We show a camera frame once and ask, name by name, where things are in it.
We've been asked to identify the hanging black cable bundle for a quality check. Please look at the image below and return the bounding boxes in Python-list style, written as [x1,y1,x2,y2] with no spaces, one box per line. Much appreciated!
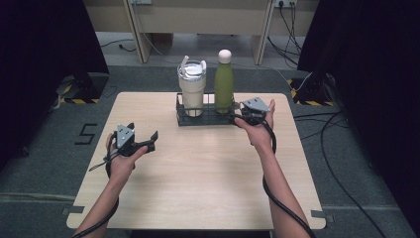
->
[266,2,303,69]

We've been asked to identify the cream tumbler with clear lid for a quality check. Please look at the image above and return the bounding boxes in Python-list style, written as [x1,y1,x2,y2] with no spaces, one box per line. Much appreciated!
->
[176,55,208,118]

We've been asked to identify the left hand-held gripper cable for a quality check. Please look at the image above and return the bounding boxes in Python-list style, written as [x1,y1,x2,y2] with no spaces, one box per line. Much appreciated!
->
[71,132,121,238]

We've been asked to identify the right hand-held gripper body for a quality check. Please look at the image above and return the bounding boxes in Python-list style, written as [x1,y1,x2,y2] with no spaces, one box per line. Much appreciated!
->
[239,96,272,127]

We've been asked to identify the short black floor cable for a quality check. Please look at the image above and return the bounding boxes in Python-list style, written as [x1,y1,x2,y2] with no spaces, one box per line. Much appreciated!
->
[100,39,137,54]

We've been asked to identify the dark wire rack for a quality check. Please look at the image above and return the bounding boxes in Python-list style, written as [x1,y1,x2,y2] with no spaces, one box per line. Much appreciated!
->
[174,92,238,127]

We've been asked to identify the person's right hand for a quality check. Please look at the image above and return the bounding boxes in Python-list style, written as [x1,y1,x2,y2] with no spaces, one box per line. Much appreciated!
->
[233,98,276,155]

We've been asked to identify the right hand-held gripper cable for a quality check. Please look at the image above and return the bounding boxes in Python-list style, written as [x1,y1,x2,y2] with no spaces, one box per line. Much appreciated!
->
[262,118,317,238]

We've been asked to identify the beige desk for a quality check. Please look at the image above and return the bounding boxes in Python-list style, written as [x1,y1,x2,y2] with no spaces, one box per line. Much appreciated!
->
[82,0,321,65]

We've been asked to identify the long black floor cables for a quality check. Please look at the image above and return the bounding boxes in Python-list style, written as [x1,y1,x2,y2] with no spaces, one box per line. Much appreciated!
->
[292,110,388,238]

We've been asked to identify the stand base with hazard tape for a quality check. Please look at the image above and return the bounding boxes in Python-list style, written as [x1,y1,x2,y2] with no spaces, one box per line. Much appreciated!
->
[55,71,111,105]
[286,72,337,107]

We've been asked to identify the white wall socket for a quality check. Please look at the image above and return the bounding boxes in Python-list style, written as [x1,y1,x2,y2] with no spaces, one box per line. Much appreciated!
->
[273,0,298,8]

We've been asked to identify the grey tape piece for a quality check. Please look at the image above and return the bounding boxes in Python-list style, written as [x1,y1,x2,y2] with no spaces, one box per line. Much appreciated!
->
[60,205,85,216]
[310,209,335,223]

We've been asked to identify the green bottle with white cap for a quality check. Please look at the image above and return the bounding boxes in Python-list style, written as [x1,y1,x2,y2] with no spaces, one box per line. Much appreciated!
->
[213,49,236,114]

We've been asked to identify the black curtain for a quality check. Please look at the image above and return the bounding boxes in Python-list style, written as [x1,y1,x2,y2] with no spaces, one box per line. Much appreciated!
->
[0,0,111,171]
[296,0,420,229]

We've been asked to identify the hand-held gripper cable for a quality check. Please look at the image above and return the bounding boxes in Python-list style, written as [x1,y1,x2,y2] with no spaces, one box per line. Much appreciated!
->
[71,132,121,238]
[262,118,317,238]

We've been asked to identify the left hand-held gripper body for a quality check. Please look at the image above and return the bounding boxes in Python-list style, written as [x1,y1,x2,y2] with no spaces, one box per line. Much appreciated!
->
[112,123,157,158]

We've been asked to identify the person's left hand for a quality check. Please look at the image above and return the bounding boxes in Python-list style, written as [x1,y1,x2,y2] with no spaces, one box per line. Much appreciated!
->
[105,132,149,186]

